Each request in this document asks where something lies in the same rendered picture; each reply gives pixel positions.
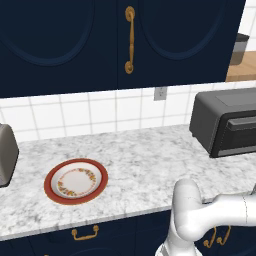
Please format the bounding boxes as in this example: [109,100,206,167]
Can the toaster oven door handle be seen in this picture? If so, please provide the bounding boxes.
[227,116,256,132]

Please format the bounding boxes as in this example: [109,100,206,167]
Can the brass cupboard door handle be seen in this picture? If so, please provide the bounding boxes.
[124,5,136,75]

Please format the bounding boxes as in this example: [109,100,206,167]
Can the grey wall socket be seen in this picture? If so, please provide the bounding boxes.
[153,86,168,102]

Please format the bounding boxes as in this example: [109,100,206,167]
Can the navy drawer front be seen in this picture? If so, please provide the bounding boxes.
[0,209,173,256]
[194,224,256,256]

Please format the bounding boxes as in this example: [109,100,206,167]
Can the toaster oven door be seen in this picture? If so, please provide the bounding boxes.
[209,110,256,159]

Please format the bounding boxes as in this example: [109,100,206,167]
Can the silver grey toaster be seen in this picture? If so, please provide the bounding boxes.
[0,123,20,188]

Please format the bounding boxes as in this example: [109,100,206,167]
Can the wooden shelf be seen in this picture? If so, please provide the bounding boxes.
[225,50,256,83]

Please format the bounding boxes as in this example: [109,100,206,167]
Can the brass drawer handle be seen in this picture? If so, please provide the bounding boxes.
[203,225,232,249]
[71,225,100,242]

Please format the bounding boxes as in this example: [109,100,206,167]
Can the dark grey toaster oven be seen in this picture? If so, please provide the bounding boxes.
[188,87,256,159]

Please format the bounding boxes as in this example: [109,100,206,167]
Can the red-rimmed floral plate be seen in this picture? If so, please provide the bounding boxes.
[43,157,109,206]

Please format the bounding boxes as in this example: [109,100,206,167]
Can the navy wall cupboard door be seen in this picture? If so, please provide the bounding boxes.
[0,0,119,99]
[116,0,247,90]

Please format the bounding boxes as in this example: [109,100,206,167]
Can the grey pot with black lid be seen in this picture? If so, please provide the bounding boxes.
[229,32,251,66]

